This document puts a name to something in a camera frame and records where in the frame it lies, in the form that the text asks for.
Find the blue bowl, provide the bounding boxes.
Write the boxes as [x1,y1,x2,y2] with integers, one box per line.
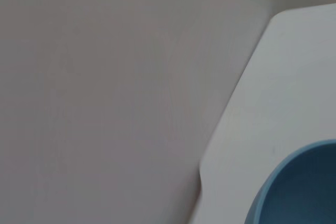
[244,139,336,224]

